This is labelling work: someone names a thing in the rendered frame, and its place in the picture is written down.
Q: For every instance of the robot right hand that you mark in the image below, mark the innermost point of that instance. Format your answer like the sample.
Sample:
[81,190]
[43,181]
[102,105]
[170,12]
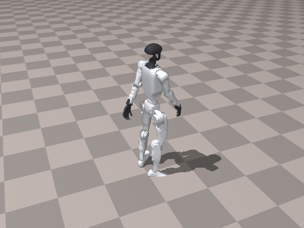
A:
[178,110]

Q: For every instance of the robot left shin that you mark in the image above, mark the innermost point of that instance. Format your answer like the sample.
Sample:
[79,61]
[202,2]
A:
[142,146]

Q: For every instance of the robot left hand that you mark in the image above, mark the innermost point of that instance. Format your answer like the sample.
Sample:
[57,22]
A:
[127,110]

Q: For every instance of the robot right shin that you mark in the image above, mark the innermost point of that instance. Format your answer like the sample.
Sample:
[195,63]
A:
[156,156]

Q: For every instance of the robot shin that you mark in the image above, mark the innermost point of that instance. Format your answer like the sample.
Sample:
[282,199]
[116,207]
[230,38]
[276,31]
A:
[156,156]
[142,146]

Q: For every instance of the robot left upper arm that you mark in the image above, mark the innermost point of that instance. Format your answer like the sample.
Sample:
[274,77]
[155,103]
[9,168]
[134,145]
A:
[138,80]

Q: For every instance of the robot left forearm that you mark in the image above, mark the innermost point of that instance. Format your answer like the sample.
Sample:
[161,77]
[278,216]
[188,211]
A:
[133,94]

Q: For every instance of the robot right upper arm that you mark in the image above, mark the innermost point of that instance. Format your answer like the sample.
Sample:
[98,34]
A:
[163,78]

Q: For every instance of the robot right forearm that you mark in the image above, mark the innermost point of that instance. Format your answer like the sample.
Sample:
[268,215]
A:
[173,99]

